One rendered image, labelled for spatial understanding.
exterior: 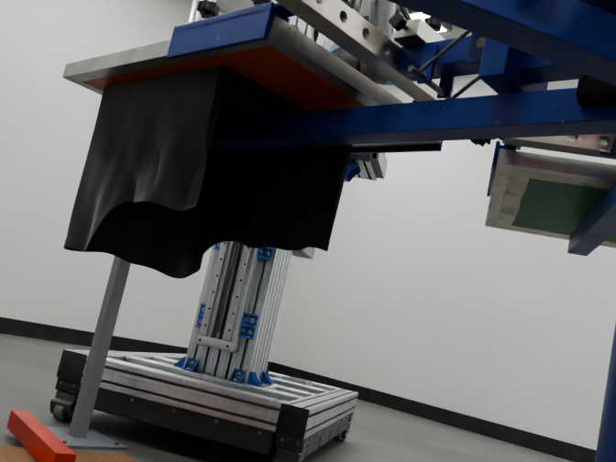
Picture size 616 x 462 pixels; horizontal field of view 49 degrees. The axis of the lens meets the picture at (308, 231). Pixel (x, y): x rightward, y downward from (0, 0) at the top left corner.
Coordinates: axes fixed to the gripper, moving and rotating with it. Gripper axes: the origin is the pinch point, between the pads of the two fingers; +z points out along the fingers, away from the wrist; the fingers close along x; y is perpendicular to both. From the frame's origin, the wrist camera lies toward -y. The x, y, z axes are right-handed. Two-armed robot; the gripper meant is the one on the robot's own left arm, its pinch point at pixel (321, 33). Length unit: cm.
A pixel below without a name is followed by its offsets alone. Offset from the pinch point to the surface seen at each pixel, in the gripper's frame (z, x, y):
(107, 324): 77, 76, 12
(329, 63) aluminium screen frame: 15.7, -18.0, -13.1
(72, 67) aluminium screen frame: 15, 56, -29
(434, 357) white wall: 62, 190, 381
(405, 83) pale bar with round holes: 13.2, -24.2, 3.6
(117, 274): 62, 76, 11
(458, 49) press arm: 10.8, -40.0, -2.9
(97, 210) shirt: 50, 39, -21
